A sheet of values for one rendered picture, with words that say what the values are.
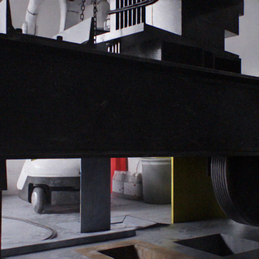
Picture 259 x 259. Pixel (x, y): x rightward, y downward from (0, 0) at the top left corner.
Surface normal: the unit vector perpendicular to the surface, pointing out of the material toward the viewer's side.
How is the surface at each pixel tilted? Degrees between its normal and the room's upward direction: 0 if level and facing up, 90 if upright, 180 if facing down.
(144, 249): 90
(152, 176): 93
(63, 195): 90
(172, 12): 90
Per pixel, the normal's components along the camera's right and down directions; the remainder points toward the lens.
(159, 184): -0.01, 0.03
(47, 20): 0.58, -0.02
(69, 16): 0.45, 0.35
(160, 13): -0.70, -0.02
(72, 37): -0.80, -0.15
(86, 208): 0.75, -0.02
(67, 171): 0.27, -0.03
